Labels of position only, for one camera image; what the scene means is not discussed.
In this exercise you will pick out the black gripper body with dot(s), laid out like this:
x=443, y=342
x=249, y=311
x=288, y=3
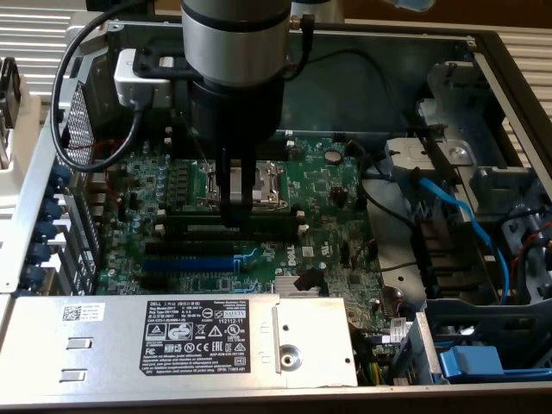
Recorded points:
x=237, y=112

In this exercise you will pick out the green RAM stick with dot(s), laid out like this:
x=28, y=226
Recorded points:
x=194, y=217

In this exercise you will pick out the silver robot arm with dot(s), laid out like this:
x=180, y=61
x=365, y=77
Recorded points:
x=237, y=39

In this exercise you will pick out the RAM slot white latches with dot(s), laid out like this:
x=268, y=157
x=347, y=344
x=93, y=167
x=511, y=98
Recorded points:
x=161, y=214
x=233, y=236
x=271, y=151

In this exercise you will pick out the CPU socket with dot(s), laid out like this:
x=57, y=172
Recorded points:
x=271, y=181

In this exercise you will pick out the locking lever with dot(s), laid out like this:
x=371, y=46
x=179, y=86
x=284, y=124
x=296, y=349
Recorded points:
x=190, y=130

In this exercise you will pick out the long black expansion slot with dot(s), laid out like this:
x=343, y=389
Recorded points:
x=190, y=249

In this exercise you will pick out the blue expansion slot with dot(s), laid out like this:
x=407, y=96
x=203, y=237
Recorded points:
x=190, y=264

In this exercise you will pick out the silver chipset heat sink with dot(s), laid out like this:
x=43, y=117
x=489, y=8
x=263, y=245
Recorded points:
x=284, y=285

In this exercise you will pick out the green motherboard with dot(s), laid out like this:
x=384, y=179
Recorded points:
x=323, y=202

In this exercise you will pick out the silver coin cell battery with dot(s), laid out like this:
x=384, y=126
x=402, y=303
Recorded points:
x=331, y=155

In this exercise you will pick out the short black expansion slot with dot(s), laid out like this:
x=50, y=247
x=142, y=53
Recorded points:
x=154, y=281

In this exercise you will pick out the open PC case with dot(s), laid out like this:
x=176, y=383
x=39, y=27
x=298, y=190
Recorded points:
x=366, y=99

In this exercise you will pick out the blue slot retainer clip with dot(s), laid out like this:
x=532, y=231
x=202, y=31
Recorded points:
x=60, y=179
x=45, y=231
x=52, y=210
x=33, y=274
x=39, y=253

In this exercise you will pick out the silver power supply unit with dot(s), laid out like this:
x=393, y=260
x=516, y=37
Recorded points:
x=108, y=345

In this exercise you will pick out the black plastic drive holder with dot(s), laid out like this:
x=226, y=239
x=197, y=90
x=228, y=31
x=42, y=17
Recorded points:
x=448, y=259

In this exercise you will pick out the silver disk bay cage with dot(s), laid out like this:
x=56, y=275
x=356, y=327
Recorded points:
x=478, y=129

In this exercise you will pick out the blue drive caddy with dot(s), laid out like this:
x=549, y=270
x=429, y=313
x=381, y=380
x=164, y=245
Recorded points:
x=470, y=360

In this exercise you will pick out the dark grey disk bay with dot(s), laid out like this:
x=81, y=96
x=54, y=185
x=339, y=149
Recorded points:
x=496, y=319

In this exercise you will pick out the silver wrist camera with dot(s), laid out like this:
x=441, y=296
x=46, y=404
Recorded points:
x=129, y=86

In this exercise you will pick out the white corner bracket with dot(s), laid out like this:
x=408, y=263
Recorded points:
x=84, y=30

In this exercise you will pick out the silver drive bracket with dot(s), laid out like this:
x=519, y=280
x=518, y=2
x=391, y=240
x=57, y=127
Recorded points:
x=414, y=155

